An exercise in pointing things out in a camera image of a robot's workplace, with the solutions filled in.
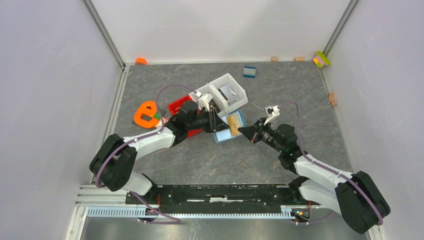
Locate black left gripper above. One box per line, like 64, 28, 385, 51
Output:
186, 106, 229, 133

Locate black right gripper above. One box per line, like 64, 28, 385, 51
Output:
237, 117, 285, 154

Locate gold credit card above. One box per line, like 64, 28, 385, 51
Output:
226, 113, 242, 137

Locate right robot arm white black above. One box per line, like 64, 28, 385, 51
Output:
238, 117, 391, 234

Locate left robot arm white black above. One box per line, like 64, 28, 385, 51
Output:
89, 101, 229, 204

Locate clear plastic packet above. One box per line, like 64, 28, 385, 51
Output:
226, 94, 239, 106

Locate white plastic bin with packet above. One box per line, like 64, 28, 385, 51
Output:
207, 73, 249, 117

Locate red plastic bin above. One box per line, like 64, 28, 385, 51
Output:
167, 95, 202, 138

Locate blue lego brick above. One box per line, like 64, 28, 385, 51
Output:
243, 66, 257, 78

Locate small wooden block left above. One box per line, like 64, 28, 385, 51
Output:
270, 56, 279, 62

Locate small wooden block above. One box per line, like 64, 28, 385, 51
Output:
270, 56, 279, 62
294, 56, 305, 62

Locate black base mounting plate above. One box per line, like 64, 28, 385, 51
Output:
142, 184, 311, 214

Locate orange letter e toy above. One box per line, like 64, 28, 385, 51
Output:
133, 100, 160, 129

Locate small wooden block right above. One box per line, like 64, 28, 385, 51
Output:
294, 56, 305, 62

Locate curved wooden piece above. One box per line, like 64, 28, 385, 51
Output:
328, 92, 338, 108

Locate green pink stacked bricks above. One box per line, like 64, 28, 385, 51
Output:
313, 51, 331, 69

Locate orange round cap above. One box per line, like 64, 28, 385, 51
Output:
134, 57, 147, 65

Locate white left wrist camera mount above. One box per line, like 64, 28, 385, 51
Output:
196, 91, 213, 112

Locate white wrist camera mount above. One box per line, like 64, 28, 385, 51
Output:
264, 105, 280, 125
196, 91, 213, 112

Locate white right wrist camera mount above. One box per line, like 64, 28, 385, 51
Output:
264, 105, 280, 125

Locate aluminium frame rail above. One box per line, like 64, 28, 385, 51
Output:
76, 184, 309, 219

